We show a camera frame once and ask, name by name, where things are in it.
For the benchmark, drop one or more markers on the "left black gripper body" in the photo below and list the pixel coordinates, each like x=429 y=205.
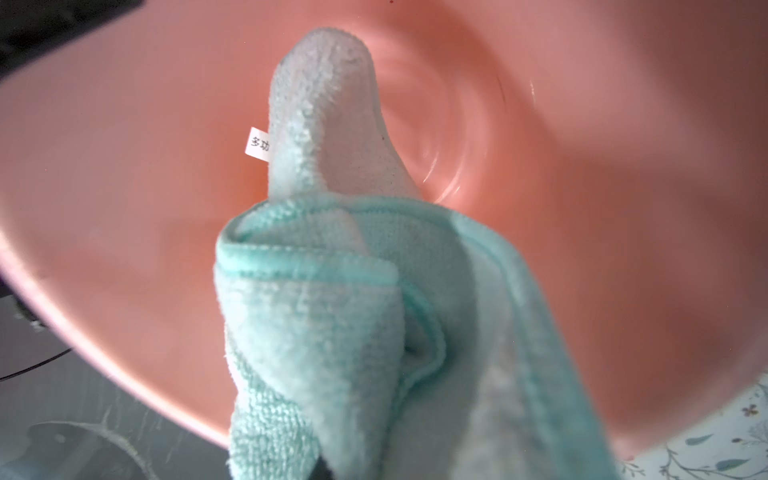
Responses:
x=31 y=29

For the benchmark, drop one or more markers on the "mint green microfiber cloth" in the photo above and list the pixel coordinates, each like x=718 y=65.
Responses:
x=371 y=334

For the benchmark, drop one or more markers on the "floral patterned table mat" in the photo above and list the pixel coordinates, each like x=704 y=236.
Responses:
x=730 y=444

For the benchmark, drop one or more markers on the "pink plastic bucket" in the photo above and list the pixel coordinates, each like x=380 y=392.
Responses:
x=621 y=146

